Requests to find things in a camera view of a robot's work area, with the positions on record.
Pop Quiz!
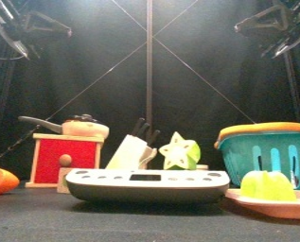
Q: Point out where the green starfruit star slice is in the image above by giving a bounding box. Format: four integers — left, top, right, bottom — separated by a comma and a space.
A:
157, 130, 203, 171

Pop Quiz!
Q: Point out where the green starfruit base piece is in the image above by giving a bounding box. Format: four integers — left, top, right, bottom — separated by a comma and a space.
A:
240, 170, 299, 202

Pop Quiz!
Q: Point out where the black toy pot lid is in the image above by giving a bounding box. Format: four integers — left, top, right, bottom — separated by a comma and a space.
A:
65, 113, 101, 124

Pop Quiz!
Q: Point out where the teal basket orange rim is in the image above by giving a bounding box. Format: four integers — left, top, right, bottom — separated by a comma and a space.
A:
213, 121, 300, 190

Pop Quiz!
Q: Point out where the red wooden drawer box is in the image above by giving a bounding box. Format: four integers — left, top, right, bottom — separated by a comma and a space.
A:
25, 132, 106, 189

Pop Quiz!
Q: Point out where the white toy knife block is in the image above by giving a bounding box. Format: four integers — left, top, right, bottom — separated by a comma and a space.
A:
105, 134, 158, 171

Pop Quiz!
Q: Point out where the orange toy fruit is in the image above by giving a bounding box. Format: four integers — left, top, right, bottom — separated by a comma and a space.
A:
0, 165, 22, 196

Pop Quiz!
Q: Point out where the small beige wooden block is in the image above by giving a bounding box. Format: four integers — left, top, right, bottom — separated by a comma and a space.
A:
57, 166, 74, 194

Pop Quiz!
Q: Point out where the pink toy plate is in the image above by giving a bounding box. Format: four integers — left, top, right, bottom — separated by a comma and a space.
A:
224, 187, 300, 221

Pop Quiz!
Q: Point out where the white grey kitchen scale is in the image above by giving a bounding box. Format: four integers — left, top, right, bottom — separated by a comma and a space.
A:
65, 167, 232, 205

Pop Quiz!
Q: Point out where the thin black cable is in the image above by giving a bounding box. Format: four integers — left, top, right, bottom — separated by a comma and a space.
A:
0, 53, 29, 61

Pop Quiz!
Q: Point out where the dark slanted frame pole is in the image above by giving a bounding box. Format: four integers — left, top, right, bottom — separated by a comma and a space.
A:
281, 50, 300, 124

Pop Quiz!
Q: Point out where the thin diagonal brace wire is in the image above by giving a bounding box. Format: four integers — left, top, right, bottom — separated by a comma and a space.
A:
109, 0, 257, 125
0, 0, 200, 166

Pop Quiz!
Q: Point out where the vertical metal frame pole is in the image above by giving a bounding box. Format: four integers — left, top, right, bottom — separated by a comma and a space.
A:
145, 0, 154, 140

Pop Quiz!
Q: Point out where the white toy saucepan grey handle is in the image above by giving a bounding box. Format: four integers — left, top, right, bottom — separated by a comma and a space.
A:
17, 115, 110, 140

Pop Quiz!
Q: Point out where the black handled toy knife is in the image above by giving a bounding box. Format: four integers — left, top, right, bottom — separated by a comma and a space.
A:
136, 122, 152, 140
146, 129, 162, 147
129, 117, 148, 137

